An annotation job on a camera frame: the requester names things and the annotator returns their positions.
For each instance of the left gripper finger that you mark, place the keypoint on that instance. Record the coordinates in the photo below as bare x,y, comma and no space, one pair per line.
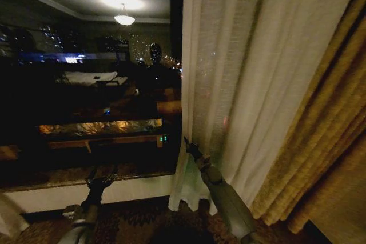
112,171
93,173

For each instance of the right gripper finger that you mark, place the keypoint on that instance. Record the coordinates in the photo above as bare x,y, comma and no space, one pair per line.
187,142

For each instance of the sheer white curtain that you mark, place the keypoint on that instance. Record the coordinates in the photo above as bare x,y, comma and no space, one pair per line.
257,69

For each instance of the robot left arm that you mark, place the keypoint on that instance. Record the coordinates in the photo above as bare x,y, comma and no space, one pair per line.
78,227

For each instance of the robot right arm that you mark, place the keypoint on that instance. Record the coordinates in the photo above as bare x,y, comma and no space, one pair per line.
228,198

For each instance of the dark stone window sill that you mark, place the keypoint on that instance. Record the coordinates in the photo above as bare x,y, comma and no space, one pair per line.
43,178

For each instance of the pale curtain edge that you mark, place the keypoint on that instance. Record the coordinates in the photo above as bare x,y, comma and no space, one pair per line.
11,215

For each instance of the dark glass window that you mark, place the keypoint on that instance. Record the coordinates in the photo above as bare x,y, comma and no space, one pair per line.
85,84

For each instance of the thick yellow curtain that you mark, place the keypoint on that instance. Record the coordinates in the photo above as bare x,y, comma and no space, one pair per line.
328,141

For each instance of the white pendant ceiling lamp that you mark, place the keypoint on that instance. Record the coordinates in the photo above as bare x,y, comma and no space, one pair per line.
124,19

